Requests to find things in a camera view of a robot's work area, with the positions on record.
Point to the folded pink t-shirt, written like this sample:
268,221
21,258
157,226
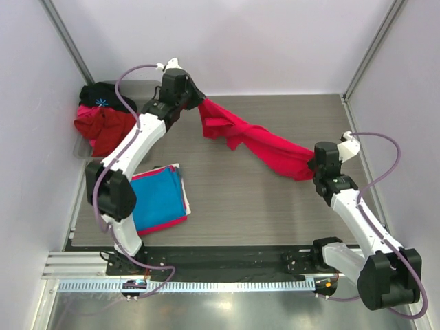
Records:
161,227

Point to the grey plastic bin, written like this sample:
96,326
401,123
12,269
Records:
83,150

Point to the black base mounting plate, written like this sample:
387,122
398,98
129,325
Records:
244,263

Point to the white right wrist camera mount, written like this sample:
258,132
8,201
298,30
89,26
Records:
349,147

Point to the aluminium frame post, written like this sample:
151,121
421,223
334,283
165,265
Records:
384,28
67,40

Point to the slotted white cable duct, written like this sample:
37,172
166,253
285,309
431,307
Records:
135,286

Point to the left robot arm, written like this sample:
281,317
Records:
108,182

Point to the crimson pink t-shirt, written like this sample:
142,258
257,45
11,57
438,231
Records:
282,156

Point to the pink t-shirt in bin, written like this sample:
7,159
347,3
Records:
89,123

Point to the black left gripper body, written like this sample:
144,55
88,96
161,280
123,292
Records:
192,99

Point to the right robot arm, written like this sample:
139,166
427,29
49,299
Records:
385,273

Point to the aluminium front rail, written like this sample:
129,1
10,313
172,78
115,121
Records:
62,265

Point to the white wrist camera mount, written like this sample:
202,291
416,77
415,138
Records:
349,147
171,64

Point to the black t-shirt with blue print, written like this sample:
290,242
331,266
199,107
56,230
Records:
101,94

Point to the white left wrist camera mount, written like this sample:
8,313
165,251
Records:
171,64

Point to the dark red t-shirt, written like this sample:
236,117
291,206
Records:
115,128

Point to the right aluminium frame post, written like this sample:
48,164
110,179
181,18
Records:
384,28

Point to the left aluminium frame post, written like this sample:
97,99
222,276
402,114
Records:
67,40

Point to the folded blue t-shirt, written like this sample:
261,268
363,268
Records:
158,199

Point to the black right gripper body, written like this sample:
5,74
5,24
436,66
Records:
314,166

